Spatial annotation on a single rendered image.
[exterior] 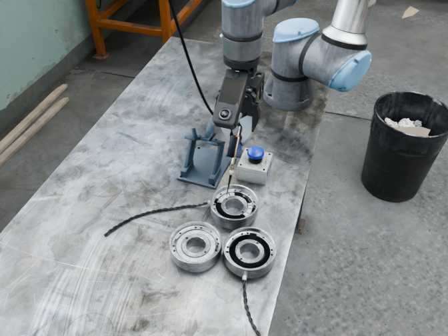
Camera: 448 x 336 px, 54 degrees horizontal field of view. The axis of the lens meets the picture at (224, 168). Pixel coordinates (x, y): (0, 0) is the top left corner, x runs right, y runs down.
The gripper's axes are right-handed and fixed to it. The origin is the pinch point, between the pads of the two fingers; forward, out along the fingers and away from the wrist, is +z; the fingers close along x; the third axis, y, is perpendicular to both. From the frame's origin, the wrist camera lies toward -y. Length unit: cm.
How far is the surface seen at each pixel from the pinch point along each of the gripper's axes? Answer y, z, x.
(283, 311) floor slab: 17, 93, -15
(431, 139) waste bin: 87, 52, -54
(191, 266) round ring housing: -27.1, 9.9, -0.2
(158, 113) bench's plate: 19.0, 13.1, 29.9
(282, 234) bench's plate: -11.0, 13.1, -14.4
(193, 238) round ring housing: -20.4, 10.4, 2.2
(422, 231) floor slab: 76, 94, -63
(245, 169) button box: 1.4, 9.2, -1.9
